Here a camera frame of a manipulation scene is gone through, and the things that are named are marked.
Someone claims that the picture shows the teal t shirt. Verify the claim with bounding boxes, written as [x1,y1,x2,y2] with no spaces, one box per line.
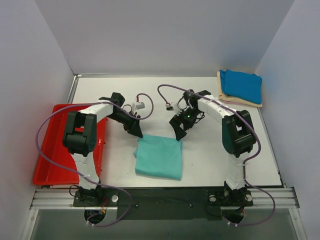
[133,134,183,181]

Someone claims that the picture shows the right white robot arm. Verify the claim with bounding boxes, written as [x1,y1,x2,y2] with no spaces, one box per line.
[166,90,257,205]

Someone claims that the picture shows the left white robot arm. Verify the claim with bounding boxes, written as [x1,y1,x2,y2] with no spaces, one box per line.
[62,92,143,206]

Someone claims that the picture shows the folded beige t shirt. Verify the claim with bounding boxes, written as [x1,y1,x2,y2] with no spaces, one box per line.
[216,71,263,108]

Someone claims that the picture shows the folded pink t shirt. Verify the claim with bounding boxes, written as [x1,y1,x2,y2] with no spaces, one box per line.
[221,100,246,106]

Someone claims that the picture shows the folded blue t shirt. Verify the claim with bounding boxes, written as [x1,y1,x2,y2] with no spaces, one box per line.
[219,69,262,105]

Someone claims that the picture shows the red plastic bin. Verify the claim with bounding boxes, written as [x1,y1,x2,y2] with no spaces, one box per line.
[33,105,108,186]

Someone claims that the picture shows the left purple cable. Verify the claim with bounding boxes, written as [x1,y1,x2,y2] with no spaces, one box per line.
[34,93,154,228]

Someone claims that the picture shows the purple cable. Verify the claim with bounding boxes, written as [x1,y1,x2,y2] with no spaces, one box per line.
[157,84,277,227]
[34,93,154,228]

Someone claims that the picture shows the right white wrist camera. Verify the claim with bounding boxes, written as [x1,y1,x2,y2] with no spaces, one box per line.
[165,102,174,111]

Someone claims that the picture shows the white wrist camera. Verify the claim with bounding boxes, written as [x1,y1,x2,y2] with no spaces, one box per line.
[131,101,145,112]
[165,102,174,111]

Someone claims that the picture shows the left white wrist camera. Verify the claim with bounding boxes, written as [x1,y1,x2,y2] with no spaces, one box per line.
[131,101,145,112]

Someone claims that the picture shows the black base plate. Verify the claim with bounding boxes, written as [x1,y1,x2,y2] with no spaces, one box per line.
[73,186,253,224]

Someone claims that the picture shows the aluminium frame rail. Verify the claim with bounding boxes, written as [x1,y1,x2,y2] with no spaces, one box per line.
[30,188,300,210]

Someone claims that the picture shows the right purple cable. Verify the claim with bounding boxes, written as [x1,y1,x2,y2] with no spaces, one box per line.
[157,84,277,227]

